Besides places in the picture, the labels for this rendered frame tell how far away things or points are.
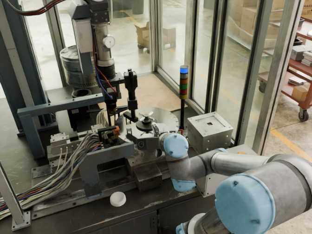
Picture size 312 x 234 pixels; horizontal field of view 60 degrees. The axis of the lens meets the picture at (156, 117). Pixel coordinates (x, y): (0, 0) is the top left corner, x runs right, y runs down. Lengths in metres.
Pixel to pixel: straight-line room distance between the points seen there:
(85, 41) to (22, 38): 0.54
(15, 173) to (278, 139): 2.39
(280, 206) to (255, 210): 0.05
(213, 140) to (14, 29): 1.17
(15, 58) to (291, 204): 1.43
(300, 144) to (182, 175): 2.24
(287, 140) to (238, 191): 2.51
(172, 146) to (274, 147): 2.11
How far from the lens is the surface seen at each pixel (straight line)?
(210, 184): 1.26
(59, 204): 1.35
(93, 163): 1.20
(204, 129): 1.44
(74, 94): 1.73
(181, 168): 0.91
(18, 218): 1.31
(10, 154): 1.73
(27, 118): 1.48
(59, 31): 2.20
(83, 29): 1.16
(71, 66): 1.87
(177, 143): 0.87
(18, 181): 1.54
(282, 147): 2.94
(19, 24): 1.62
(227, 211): 0.59
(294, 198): 0.59
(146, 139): 1.06
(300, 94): 3.32
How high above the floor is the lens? 1.74
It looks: 34 degrees down
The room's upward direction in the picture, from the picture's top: 2 degrees counter-clockwise
